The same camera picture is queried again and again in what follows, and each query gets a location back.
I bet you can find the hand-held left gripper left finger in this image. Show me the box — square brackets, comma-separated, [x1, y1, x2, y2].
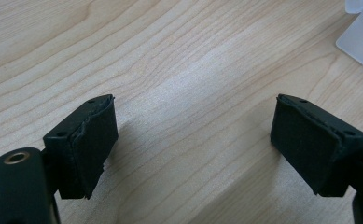
[42, 93, 119, 200]

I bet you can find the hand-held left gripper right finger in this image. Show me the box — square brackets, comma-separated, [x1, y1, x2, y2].
[270, 93, 363, 198]

